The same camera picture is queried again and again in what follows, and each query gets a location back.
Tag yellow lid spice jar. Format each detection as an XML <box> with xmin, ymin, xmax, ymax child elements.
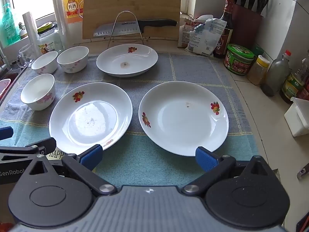
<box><xmin>247</xmin><ymin>55</ymin><xmax>270</xmax><ymax>85</ymax></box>

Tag glass jar green lid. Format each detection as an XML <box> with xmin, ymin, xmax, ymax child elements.
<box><xmin>37</xmin><ymin>22</ymin><xmax>64</xmax><ymax>55</ymax></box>

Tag grey green checked dish mat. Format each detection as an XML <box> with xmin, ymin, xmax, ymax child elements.
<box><xmin>0</xmin><ymin>53</ymin><xmax>260</xmax><ymax>178</ymax></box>

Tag orange cooking wine bottle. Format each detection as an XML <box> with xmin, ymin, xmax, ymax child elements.
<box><xmin>62</xmin><ymin>0</ymin><xmax>85</xmax><ymax>25</ymax></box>

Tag white plate with faint scratches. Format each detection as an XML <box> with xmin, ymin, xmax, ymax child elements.
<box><xmin>49</xmin><ymin>82</ymin><xmax>133</xmax><ymax>153</ymax></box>

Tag metal utensil handle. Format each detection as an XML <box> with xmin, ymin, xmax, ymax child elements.
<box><xmin>297</xmin><ymin>162</ymin><xmax>309</xmax><ymax>180</ymax></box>

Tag white orange food bag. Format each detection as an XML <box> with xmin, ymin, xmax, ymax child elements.
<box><xmin>178</xmin><ymin>17</ymin><xmax>205</xmax><ymax>48</ymax></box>

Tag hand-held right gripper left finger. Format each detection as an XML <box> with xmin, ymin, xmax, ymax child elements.
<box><xmin>29</xmin><ymin>144</ymin><xmax>118</xmax><ymax>197</ymax></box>

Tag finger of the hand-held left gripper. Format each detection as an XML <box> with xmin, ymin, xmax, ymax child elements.
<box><xmin>0</xmin><ymin>126</ymin><xmax>14</xmax><ymax>141</ymax></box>
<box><xmin>0</xmin><ymin>137</ymin><xmax>57</xmax><ymax>162</ymax></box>

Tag green lid sauce jar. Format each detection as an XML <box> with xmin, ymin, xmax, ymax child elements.
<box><xmin>224</xmin><ymin>44</ymin><xmax>255</xmax><ymax>76</ymax></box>

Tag metal wire rack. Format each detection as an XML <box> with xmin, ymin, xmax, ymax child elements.
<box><xmin>72</xmin><ymin>11</ymin><xmax>150</xmax><ymax>47</ymax></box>

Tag white plate two fruit prints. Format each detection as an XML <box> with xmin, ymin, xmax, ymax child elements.
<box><xmin>138</xmin><ymin>81</ymin><xmax>229</xmax><ymax>157</ymax></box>

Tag steel sink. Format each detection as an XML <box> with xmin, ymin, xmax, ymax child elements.
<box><xmin>0</xmin><ymin>63</ymin><xmax>26</xmax><ymax>107</ymax></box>

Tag small cling film roll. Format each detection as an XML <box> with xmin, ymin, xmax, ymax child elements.
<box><xmin>22</xmin><ymin>12</ymin><xmax>40</xmax><ymax>54</ymax></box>

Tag white plate with brown stain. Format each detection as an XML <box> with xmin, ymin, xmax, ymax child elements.
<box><xmin>96</xmin><ymin>44</ymin><xmax>158</xmax><ymax>78</ymax></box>

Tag large cling film roll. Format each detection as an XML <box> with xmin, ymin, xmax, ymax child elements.
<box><xmin>51</xmin><ymin>0</ymin><xmax>71</xmax><ymax>50</ymax></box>

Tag red basin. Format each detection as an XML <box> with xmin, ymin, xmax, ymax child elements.
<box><xmin>0</xmin><ymin>78</ymin><xmax>12</xmax><ymax>97</ymax></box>

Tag dark soy sauce bottle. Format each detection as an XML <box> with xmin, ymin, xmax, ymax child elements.
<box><xmin>214</xmin><ymin>0</ymin><xmax>234</xmax><ymax>59</ymax></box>

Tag oil bottle yellow green label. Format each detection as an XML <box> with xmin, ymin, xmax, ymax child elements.
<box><xmin>280</xmin><ymin>58</ymin><xmax>309</xmax><ymax>104</ymax></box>

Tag bamboo cutting board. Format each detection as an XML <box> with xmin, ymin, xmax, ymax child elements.
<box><xmin>82</xmin><ymin>0</ymin><xmax>182</xmax><ymax>40</ymax></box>

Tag green dish soap bottle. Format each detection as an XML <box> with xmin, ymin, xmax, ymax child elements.
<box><xmin>1</xmin><ymin>2</ymin><xmax>21</xmax><ymax>46</ymax></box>

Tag clear bottle red cap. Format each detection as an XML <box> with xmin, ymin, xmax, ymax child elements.
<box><xmin>261</xmin><ymin>50</ymin><xmax>292</xmax><ymax>96</ymax></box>

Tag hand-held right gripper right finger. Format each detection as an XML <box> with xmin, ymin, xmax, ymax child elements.
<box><xmin>182</xmin><ymin>146</ymin><xmax>274</xmax><ymax>196</ymax></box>

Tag black kitchen scissors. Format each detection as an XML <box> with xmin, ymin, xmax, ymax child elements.
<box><xmin>256</xmin><ymin>0</ymin><xmax>270</xmax><ymax>15</ymax></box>

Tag white bowl pink flowers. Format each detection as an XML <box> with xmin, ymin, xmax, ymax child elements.
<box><xmin>31</xmin><ymin>51</ymin><xmax>59</xmax><ymax>75</ymax></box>
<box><xmin>20</xmin><ymin>73</ymin><xmax>56</xmax><ymax>111</ymax></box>
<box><xmin>56</xmin><ymin>46</ymin><xmax>89</xmax><ymax>74</ymax></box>

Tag kitchen knife black handle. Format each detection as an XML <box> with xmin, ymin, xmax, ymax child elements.
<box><xmin>93</xmin><ymin>19</ymin><xmax>178</xmax><ymax>37</ymax></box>

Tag dark red knife block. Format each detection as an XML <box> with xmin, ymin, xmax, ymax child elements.
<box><xmin>232</xmin><ymin>3</ymin><xmax>263</xmax><ymax>51</ymax></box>

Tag white plastic box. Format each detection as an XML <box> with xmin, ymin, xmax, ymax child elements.
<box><xmin>284</xmin><ymin>97</ymin><xmax>309</xmax><ymax>137</ymax></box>

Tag clear glass mug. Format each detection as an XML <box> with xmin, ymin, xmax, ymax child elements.
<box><xmin>16</xmin><ymin>43</ymin><xmax>37</xmax><ymax>68</ymax></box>

